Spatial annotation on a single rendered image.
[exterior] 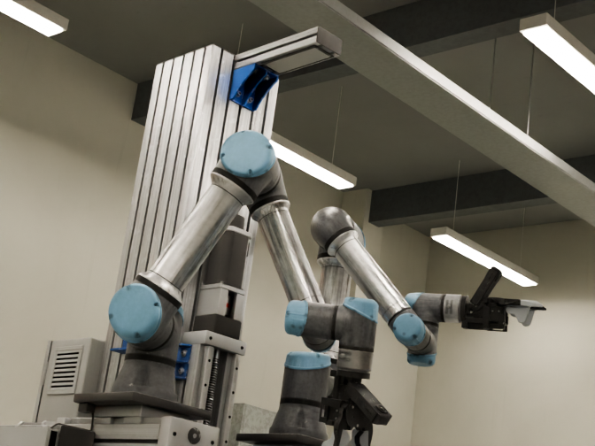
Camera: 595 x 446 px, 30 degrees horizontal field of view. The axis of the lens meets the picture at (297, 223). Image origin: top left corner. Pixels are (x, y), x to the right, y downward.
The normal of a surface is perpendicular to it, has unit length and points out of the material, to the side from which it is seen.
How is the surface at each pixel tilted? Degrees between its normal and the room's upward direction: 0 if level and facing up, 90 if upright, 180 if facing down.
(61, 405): 90
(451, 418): 90
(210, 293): 90
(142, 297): 97
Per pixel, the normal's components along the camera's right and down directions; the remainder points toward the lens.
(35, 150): 0.75, -0.11
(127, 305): -0.19, -0.21
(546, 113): -0.13, 0.94
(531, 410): -0.66, -0.31
